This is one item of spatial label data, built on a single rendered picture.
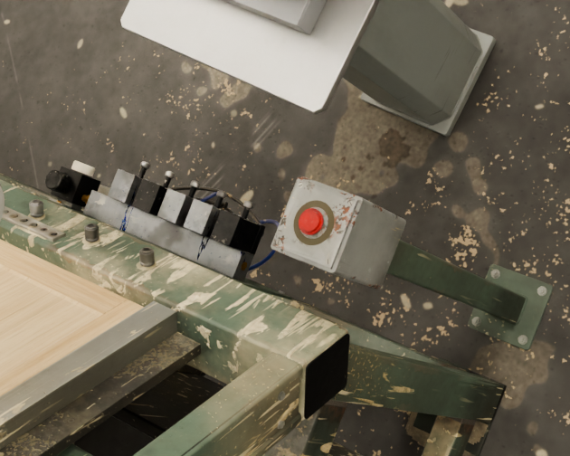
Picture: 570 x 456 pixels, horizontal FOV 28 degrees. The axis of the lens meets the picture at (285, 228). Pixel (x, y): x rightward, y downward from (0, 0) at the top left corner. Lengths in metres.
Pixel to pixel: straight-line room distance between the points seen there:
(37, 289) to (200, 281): 0.28
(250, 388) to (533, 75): 1.26
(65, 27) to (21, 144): 0.36
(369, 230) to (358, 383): 0.29
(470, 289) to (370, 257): 0.51
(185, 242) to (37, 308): 0.30
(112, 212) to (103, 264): 0.23
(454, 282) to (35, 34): 1.75
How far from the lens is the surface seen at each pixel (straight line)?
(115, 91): 3.20
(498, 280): 2.53
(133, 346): 1.76
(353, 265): 1.70
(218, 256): 1.98
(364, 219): 1.68
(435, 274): 2.04
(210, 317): 1.78
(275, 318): 1.77
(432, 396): 2.16
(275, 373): 1.66
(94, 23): 3.32
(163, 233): 2.06
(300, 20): 1.96
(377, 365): 1.90
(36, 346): 1.80
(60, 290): 1.92
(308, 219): 1.67
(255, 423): 1.64
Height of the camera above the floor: 2.38
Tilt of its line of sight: 59 degrees down
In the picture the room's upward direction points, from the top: 68 degrees counter-clockwise
